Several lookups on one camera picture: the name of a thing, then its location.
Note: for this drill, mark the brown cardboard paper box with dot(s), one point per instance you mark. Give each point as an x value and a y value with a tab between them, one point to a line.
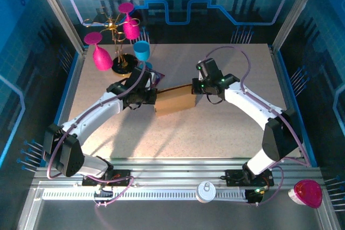
175	103

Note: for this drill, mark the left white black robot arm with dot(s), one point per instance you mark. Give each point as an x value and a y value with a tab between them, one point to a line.
91	114

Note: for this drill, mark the shiny purple snack packet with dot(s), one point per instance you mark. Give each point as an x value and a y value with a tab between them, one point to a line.
160	77

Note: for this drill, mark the blue plastic goblet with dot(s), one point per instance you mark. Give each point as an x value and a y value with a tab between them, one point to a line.
141	51

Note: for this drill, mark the pink plastic goblet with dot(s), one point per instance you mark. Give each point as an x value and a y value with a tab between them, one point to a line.
102	59
131	29

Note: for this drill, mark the small controller board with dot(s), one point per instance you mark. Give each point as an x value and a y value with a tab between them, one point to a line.
103	195
256	195

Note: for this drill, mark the white drink can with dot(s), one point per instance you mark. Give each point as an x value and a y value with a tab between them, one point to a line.
206	191

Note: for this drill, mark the aluminium table side rail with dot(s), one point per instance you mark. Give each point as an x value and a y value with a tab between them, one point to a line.
71	82
280	73

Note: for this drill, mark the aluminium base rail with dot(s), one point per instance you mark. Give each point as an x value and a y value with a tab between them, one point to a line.
175	168

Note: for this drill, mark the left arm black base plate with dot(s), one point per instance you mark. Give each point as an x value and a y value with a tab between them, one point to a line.
121	174

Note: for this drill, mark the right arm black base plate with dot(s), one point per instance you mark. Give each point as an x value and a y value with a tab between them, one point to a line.
234	177

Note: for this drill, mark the aluminium frame post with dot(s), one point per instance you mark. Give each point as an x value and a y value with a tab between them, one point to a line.
295	12
59	12

